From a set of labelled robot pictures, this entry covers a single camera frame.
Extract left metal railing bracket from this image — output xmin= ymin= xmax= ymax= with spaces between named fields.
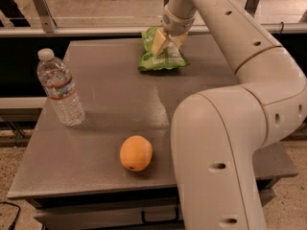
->
xmin=33 ymin=0 xmax=57 ymax=33

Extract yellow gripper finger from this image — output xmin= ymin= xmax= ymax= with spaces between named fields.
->
xmin=152 ymin=28 xmax=171 ymax=57
xmin=172 ymin=33 xmax=188 ymax=48

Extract black drawer handle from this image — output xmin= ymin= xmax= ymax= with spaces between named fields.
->
xmin=141 ymin=207 xmax=179 ymax=225

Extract black floor cable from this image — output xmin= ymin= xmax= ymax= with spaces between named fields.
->
xmin=0 ymin=201 xmax=21 ymax=230

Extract grey drawer cabinet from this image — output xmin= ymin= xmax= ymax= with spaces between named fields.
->
xmin=7 ymin=34 xmax=299 ymax=230

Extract orange fruit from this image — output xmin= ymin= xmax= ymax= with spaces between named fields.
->
xmin=120 ymin=135 xmax=153 ymax=172

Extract clear plastic water bottle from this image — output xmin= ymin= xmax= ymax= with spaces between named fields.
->
xmin=36 ymin=48 xmax=85 ymax=127

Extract green rice chip bag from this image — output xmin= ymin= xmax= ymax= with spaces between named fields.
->
xmin=138 ymin=27 xmax=189 ymax=72

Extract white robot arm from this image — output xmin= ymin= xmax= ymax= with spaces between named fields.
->
xmin=153 ymin=0 xmax=307 ymax=230

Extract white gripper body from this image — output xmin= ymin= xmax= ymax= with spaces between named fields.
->
xmin=161 ymin=6 xmax=195 ymax=36

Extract person legs in background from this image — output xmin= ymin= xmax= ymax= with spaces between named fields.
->
xmin=0 ymin=0 xmax=30 ymax=27

